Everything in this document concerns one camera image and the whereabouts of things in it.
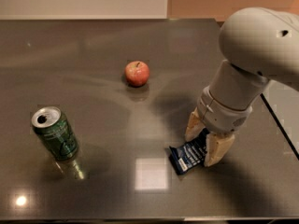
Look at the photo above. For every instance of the red apple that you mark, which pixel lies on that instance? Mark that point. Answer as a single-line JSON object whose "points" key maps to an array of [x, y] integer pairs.
{"points": [[137, 73]]}

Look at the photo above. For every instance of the grey side table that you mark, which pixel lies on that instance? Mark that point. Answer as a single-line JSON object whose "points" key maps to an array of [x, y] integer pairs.
{"points": [[283, 103]]}

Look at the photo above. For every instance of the blue rxbar wrapper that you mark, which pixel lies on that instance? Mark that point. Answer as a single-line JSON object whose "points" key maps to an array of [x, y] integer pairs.
{"points": [[190, 154]]}

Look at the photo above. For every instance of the green soda can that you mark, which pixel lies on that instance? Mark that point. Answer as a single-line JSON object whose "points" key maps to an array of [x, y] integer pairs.
{"points": [[51, 126]]}

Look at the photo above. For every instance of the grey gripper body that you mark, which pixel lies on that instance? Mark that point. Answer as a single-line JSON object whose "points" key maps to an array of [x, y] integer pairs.
{"points": [[221, 116]]}

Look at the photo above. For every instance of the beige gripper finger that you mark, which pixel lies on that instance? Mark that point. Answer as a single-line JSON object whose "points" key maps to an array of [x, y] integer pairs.
{"points": [[217, 145], [194, 127]]}

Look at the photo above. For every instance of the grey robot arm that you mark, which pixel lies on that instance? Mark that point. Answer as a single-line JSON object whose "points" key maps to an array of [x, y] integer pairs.
{"points": [[259, 45]]}

